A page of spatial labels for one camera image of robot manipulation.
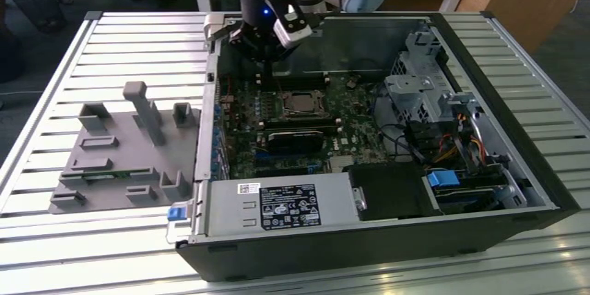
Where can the small white barcode sticker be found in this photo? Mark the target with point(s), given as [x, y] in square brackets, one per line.
[249, 188]

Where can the silver CPU plate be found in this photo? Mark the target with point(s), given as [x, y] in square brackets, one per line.
[302, 102]

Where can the black open PC case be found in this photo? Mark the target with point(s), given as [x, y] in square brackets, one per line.
[414, 239]

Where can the thin metal locking lever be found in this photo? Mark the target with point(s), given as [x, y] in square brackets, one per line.
[299, 112]

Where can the grey power supply unit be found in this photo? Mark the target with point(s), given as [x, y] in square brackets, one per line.
[230, 208]

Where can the black installed RAM sticks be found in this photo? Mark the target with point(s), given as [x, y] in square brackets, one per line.
[299, 125]

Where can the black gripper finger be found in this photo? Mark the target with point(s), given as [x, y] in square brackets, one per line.
[282, 52]
[249, 44]

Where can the black RAM slots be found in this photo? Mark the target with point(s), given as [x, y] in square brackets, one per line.
[299, 82]

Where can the blue case latch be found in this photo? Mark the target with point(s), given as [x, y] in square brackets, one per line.
[178, 213]

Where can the grey plastic parts rack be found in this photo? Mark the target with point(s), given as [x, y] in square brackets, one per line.
[125, 157]

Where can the black power supply label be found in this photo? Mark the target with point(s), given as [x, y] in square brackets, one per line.
[290, 207]

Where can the silver chipset heatsink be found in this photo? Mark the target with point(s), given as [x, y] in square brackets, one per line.
[341, 163]

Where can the green RAM stick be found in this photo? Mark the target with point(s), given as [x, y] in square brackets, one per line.
[121, 174]

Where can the blue disk carrier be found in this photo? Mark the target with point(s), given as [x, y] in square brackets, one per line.
[442, 179]

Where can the CPU socket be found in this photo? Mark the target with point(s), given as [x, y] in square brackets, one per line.
[302, 103]

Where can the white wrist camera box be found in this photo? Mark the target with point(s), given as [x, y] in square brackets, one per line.
[295, 27]

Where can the green motherboard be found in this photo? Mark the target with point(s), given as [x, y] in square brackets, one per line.
[360, 136]

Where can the silver metal disk cage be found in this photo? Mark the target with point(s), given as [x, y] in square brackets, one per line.
[414, 98]

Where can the black graphics card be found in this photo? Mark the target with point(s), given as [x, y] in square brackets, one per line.
[295, 141]

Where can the black plastic shroud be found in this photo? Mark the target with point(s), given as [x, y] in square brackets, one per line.
[392, 191]

